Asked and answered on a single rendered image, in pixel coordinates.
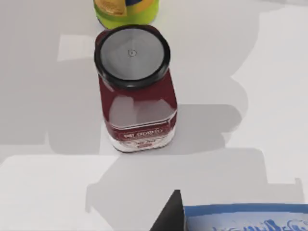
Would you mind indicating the lime green bottle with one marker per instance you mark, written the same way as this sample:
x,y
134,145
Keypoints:
x,y
125,13

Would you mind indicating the dark red jar black lid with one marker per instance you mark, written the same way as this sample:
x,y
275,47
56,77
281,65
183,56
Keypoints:
x,y
137,96

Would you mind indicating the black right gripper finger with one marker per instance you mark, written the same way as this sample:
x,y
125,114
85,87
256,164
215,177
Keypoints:
x,y
173,214

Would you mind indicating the blue and white box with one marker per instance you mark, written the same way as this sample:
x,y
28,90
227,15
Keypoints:
x,y
245,217

